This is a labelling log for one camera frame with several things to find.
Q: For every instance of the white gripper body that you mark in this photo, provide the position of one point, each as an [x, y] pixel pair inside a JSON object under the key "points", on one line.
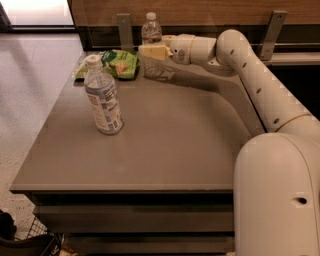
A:
{"points": [[180, 48]]}

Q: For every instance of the clear water bottle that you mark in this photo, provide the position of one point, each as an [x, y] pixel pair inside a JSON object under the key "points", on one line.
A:
{"points": [[151, 33]]}

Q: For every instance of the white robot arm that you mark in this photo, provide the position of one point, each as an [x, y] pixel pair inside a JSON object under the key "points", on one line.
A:
{"points": [[276, 183]]}

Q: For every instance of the green rice chip bag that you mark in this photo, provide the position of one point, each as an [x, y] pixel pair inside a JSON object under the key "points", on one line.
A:
{"points": [[120, 64]]}

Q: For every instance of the blue labelled drink bottle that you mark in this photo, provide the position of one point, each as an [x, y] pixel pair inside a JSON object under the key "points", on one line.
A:
{"points": [[103, 97]]}

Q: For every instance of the grey drawer cabinet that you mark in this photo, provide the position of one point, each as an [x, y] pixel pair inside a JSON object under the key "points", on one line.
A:
{"points": [[178, 145]]}

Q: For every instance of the upper grey drawer front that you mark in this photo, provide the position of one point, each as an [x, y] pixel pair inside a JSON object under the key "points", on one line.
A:
{"points": [[135, 219]]}

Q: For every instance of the grey drawer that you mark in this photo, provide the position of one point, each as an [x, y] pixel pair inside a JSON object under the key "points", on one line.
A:
{"points": [[150, 245], [135, 219]]}

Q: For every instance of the lower grey drawer front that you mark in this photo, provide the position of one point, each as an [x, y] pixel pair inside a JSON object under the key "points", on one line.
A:
{"points": [[150, 245]]}

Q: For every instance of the left metal bracket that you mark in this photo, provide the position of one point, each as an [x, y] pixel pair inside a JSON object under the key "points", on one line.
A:
{"points": [[125, 31]]}

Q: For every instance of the metal bracket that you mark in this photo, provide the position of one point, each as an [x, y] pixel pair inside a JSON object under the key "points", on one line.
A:
{"points": [[266, 47], [125, 31]]}

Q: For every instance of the horizontal metal rail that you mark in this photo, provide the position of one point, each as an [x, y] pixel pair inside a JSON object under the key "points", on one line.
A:
{"points": [[255, 46]]}

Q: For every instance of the right metal bracket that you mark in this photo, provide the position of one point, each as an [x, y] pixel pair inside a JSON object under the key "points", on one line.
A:
{"points": [[266, 47]]}

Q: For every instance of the black wire basket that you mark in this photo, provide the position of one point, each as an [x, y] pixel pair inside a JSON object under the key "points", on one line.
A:
{"points": [[40, 245]]}

